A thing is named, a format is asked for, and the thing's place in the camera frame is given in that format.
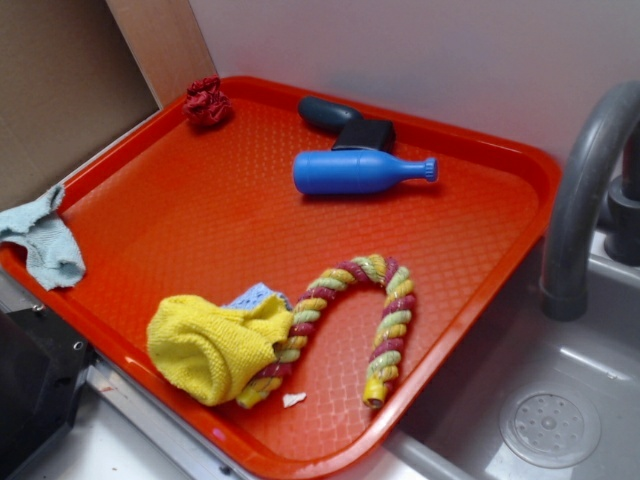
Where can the light blue cloth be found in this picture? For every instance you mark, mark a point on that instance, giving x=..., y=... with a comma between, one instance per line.
x=53, y=257

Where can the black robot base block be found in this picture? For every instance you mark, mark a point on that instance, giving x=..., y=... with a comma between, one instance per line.
x=44, y=366

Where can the small blue knitted cloth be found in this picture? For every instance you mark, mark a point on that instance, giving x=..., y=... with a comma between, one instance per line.
x=260, y=299

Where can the yellow knitted cloth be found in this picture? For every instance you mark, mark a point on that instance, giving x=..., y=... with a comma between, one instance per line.
x=213, y=352

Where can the crumpled red cloth ball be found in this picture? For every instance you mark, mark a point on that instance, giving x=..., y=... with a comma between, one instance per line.
x=205, y=104

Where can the orange plastic tray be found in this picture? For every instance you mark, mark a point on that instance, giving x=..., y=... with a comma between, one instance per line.
x=176, y=210

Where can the blue plastic bottle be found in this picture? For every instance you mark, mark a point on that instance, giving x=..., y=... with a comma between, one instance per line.
x=357, y=171

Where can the dark grey black brush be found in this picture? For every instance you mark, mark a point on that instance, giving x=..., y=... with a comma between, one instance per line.
x=353, y=130

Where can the small white paper scrap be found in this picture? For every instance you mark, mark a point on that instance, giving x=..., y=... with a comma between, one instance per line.
x=291, y=399

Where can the grey curved faucet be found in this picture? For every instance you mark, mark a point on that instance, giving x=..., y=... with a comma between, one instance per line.
x=594, y=161

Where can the wooden board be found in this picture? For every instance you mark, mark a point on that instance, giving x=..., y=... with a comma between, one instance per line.
x=166, y=42

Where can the grey sink basin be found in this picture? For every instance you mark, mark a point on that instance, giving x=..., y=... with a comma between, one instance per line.
x=452, y=430

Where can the brown cardboard panel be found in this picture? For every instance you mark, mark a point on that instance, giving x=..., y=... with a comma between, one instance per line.
x=69, y=87

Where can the round sink drain cover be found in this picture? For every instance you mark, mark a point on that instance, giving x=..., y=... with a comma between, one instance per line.
x=550, y=425

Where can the multicolour twisted rope toy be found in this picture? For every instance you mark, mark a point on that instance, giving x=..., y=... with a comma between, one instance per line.
x=387, y=347

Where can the dark grey faucet handle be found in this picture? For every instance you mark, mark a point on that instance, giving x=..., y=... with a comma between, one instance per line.
x=622, y=244

